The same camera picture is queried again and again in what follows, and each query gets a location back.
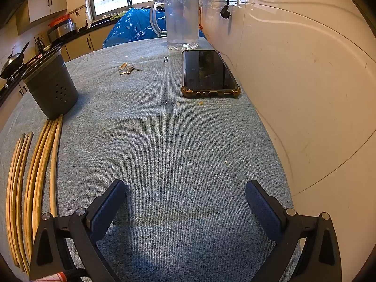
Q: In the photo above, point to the black kitchen countertop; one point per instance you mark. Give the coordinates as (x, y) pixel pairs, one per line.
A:
(83, 30)

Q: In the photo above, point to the steel countertop appliance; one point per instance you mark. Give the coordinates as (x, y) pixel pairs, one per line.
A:
(63, 30)

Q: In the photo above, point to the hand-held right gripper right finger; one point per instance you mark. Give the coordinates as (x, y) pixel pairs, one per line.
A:
(261, 208)

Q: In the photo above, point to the black wok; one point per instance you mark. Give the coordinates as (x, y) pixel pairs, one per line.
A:
(11, 63)

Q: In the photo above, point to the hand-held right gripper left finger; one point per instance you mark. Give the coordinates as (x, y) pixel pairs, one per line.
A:
(107, 208)

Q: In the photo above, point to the blue-grey tablecloth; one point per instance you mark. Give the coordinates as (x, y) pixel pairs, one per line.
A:
(176, 152)

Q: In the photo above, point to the bundle of wooden chopsticks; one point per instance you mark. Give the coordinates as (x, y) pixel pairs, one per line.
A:
(33, 182)

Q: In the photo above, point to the blue plastic bag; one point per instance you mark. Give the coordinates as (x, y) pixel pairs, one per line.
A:
(132, 26)

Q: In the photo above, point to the clear plastic pitcher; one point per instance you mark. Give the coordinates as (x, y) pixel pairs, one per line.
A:
(180, 20)

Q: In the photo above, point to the steel kettle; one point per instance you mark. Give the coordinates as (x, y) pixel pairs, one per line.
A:
(39, 45)

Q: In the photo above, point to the orange plastic basin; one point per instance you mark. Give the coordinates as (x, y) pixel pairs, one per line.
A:
(60, 21)

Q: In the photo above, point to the small brass keys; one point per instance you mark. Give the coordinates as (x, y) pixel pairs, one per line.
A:
(129, 70)

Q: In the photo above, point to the smartphone in amber case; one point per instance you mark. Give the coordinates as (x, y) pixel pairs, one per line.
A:
(205, 70)

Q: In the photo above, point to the beige upper cabinets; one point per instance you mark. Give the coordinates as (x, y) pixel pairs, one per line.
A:
(47, 3)

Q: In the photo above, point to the dark grey perforated chopstick holder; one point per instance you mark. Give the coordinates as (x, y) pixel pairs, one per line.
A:
(53, 91)

